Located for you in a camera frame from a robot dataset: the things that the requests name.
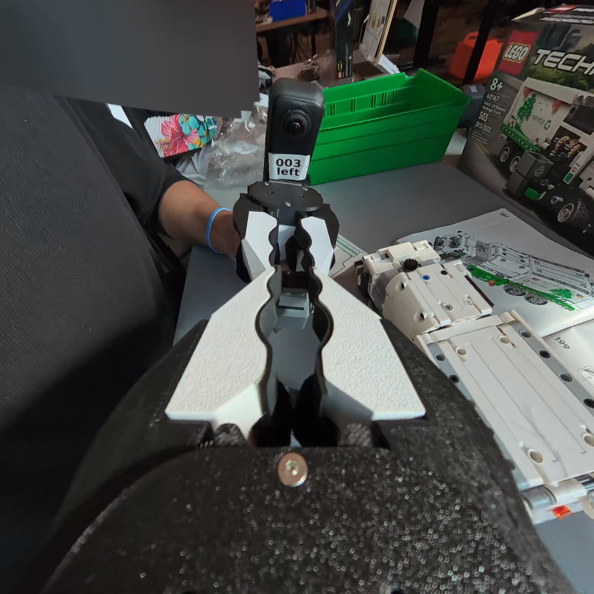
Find person's left forearm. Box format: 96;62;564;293
158;176;242;257

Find orange container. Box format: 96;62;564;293
452;32;504;84

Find small blue storage bin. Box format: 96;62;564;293
269;0;309;21

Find white poster board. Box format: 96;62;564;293
359;0;397;63

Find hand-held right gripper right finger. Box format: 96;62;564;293
313;270;427;422

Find crumpled clear plastic bag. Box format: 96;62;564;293
211;109;274;188

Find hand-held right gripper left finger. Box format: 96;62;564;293
165;267;280;447

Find lego set box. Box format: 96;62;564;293
457;5;594;256

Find dark tall box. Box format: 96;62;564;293
334;0;355;80

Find light grey lego brick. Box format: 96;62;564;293
277;289;312;331

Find blue wristband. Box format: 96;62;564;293
205;208;233;253

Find lego instruction booklet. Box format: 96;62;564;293
397;209;594;388

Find white green lego garbage truck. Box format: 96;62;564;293
355;240;594;525

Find stacked green plastic bins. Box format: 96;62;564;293
308;68;470;185

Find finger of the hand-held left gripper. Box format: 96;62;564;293
240;211;280;282
301;217;337;275

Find lego sticker sheet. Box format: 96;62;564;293
332;234;367;279

